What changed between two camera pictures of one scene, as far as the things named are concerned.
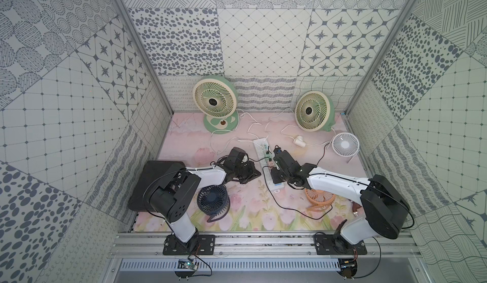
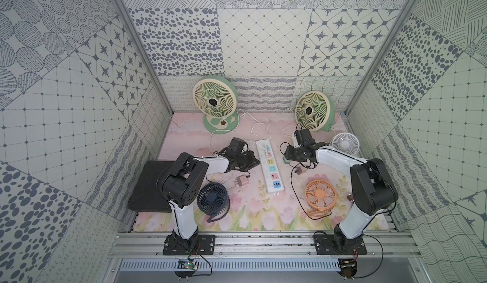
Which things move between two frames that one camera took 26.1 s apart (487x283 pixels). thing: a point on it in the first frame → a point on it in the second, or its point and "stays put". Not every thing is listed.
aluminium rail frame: x=149 y=245 stays put
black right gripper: x=274 y=174 → x=288 y=151
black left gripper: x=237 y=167 → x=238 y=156
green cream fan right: x=314 y=111 stays put
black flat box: x=154 y=175 stays put
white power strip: x=263 y=150 stays put
